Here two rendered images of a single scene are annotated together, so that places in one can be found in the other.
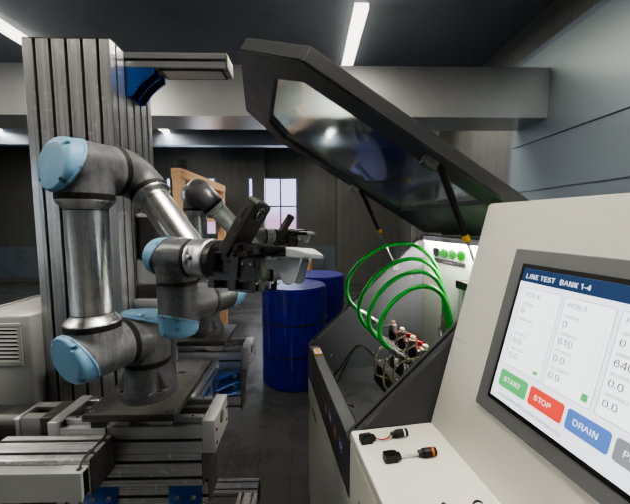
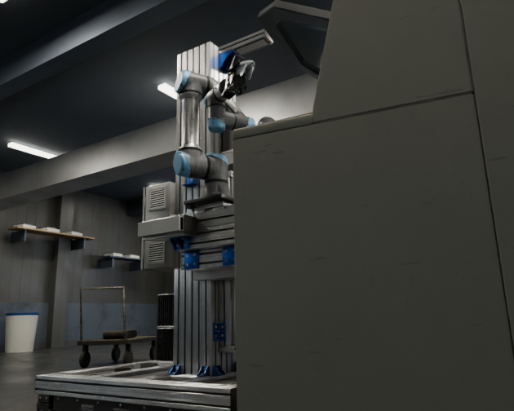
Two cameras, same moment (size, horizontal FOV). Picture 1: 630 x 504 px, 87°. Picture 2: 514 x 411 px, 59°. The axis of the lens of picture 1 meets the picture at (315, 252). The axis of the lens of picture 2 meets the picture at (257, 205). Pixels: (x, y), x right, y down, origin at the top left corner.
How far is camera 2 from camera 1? 156 cm
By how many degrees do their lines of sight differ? 38
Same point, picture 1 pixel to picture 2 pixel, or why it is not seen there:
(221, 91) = not seen: hidden behind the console
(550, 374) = not seen: hidden behind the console
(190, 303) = (219, 112)
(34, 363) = (170, 207)
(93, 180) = (192, 84)
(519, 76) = not seen: outside the picture
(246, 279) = (229, 81)
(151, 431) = (213, 213)
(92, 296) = (189, 134)
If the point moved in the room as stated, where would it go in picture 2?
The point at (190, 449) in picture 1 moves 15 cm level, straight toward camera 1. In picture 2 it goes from (231, 221) to (221, 214)
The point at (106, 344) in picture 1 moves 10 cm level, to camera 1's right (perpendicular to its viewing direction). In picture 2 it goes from (193, 155) to (210, 150)
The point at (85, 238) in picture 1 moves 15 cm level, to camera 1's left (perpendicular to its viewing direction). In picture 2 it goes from (188, 109) to (165, 117)
